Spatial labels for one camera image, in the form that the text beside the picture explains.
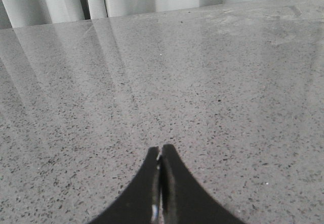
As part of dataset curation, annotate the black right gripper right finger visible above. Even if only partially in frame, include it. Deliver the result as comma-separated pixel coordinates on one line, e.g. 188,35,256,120
160,144,243,224

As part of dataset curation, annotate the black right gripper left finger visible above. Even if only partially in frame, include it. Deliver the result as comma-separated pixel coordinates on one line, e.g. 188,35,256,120
91,147,160,223

